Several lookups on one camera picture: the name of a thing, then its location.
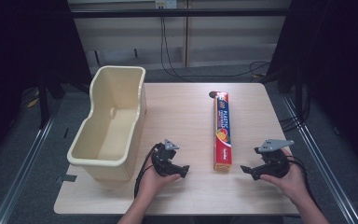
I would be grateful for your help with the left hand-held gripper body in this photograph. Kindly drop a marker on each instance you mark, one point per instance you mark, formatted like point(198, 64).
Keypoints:
point(162, 160)

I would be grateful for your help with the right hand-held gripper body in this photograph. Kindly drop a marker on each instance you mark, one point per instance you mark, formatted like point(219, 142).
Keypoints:
point(275, 165)

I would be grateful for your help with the red and blue plastic wrap box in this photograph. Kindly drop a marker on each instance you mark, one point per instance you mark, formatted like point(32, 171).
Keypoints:
point(223, 130)

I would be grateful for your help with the cream plastic bin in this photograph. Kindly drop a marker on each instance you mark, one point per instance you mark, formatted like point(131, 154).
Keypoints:
point(118, 130)

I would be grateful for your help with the person's right hand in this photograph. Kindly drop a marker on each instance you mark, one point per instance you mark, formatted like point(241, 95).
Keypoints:
point(292, 183)

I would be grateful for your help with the person's left hand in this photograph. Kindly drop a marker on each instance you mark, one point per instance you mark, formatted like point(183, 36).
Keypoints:
point(150, 185)

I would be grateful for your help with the black tape strip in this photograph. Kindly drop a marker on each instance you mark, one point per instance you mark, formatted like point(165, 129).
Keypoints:
point(66, 178)

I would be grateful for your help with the dark curtain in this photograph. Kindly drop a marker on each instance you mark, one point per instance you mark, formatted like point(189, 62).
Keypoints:
point(18, 56)
point(338, 62)

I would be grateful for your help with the black metal stand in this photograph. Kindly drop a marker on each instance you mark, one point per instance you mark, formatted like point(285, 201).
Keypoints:
point(43, 102)

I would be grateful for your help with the black horizontal bar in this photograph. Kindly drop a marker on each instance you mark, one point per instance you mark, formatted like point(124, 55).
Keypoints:
point(180, 12)

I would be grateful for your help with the metal floor rail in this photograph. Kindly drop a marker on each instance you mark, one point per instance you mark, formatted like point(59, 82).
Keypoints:
point(320, 161)
point(21, 174)

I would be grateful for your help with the white wall outlet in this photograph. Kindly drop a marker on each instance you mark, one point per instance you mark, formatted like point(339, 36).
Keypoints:
point(166, 3)

